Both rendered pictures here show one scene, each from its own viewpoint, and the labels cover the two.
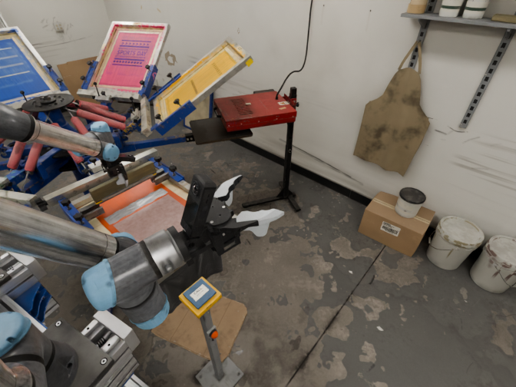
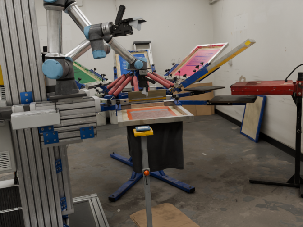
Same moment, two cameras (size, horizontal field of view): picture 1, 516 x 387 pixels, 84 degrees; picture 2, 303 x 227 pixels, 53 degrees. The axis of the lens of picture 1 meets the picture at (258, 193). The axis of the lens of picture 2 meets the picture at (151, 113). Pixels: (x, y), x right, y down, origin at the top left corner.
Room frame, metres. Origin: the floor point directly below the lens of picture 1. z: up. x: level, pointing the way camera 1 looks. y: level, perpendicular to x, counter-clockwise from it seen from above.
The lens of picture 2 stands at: (-0.87, -1.21, 1.47)
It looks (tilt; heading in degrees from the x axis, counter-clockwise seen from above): 11 degrees down; 42
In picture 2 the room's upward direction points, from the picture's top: 4 degrees counter-clockwise
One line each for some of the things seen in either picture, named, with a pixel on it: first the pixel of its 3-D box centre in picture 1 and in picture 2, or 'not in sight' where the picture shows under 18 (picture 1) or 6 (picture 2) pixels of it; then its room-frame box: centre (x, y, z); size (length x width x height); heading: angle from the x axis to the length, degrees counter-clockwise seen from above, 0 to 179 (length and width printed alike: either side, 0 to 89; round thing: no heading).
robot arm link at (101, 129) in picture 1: (101, 134); (142, 63); (1.21, 0.74, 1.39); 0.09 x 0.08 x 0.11; 154
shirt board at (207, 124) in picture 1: (166, 140); (194, 102); (2.02, 0.73, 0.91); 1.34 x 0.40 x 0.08; 108
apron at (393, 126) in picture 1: (396, 111); not in sight; (2.20, -1.13, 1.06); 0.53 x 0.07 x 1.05; 48
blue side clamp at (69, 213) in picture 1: (77, 219); (118, 109); (1.06, 0.95, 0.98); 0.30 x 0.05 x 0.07; 48
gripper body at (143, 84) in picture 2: (112, 163); (143, 81); (1.21, 0.74, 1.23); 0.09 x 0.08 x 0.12; 138
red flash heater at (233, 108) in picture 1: (255, 109); (264, 87); (2.25, 0.02, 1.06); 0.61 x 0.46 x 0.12; 108
